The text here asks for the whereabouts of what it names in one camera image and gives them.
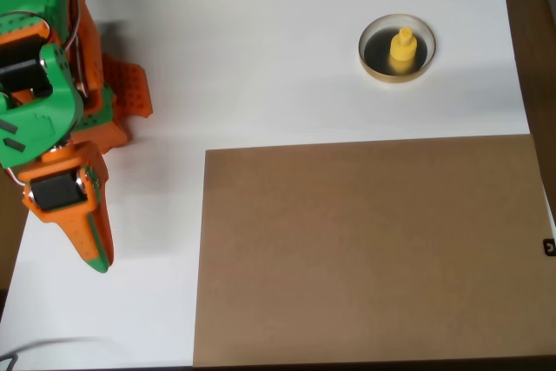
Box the small yellow plastic piece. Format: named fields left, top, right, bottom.
left=387, top=26, right=418, bottom=75

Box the orange robot base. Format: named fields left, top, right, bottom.
left=71, top=52, right=155, bottom=150

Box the round dish with gold rim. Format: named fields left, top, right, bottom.
left=358, top=13, right=437, bottom=84

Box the white sheet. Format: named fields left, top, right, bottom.
left=0, top=0, right=532, bottom=371

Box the brown cardboard board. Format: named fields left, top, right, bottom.
left=191, top=134, right=556, bottom=368

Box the red white servo cable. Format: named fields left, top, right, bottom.
left=63, top=0, right=90, bottom=101

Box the grey cable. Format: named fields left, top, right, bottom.
left=0, top=335, right=108, bottom=371

